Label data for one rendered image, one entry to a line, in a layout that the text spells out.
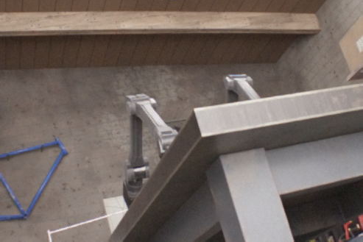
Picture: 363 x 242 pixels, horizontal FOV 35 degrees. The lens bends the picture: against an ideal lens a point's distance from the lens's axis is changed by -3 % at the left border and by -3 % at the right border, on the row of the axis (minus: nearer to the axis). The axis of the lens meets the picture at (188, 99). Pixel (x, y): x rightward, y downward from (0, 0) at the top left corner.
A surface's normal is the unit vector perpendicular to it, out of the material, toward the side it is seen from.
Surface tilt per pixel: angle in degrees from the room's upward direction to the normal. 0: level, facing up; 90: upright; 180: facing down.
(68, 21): 90
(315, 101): 90
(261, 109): 90
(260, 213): 90
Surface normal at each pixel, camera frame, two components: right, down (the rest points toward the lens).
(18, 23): 0.26, -0.43
